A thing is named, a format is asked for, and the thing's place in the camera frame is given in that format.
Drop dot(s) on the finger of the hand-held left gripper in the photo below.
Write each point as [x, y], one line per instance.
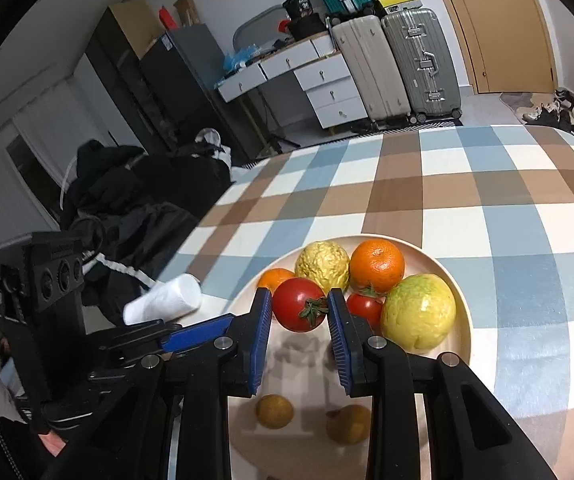
[197, 332]
[112, 372]

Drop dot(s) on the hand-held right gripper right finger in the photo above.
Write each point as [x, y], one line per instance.
[339, 345]

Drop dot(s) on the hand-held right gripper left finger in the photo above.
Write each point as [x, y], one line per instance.
[262, 345]

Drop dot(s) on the cream round plate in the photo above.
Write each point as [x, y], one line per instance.
[297, 365]

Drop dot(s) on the large red tomato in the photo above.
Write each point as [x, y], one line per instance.
[294, 305]

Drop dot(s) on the small orange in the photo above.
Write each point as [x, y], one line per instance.
[276, 278]

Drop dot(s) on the large orange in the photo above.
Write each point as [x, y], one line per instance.
[377, 265]

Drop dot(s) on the person's left hand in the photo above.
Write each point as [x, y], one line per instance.
[53, 443]

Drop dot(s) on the small red tomato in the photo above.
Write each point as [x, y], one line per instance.
[364, 308]

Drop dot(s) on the white paper towel roll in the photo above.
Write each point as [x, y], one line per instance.
[167, 300]

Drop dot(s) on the small yellowish tangerine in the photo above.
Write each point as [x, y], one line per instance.
[274, 411]
[349, 425]

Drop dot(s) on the wrinkled yellow fruit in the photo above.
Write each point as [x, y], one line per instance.
[322, 265]

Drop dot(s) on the yellow-green round fruit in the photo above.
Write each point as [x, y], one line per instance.
[417, 312]

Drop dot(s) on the pile of black clothes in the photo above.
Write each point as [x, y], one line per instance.
[142, 190]

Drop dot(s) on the checkered tablecloth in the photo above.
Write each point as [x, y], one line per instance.
[467, 200]

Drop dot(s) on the dark tall cabinet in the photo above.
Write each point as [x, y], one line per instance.
[112, 75]

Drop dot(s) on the black white striped rug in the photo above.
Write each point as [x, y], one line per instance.
[417, 126]

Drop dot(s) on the grey refrigerator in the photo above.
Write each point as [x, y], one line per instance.
[187, 80]

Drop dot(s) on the white drawer cabinet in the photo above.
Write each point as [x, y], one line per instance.
[332, 92]

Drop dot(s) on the large brown carton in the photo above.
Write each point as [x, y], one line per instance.
[134, 25]

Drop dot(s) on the beige suitcase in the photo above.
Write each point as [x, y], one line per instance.
[367, 70]

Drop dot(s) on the blue plastic bag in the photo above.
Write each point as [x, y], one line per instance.
[242, 59]

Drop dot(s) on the silver suitcase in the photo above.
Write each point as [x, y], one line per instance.
[424, 60]

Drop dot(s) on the grey door mat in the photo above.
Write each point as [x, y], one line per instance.
[522, 100]

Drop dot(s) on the oval mirror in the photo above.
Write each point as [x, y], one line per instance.
[257, 27]

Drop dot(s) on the pile of sneakers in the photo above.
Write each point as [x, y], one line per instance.
[567, 110]

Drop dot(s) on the black handbag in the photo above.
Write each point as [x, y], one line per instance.
[298, 5]

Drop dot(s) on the black and yellow shoebox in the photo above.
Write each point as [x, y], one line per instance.
[399, 2]

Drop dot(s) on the wooden door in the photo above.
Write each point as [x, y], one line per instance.
[497, 25]

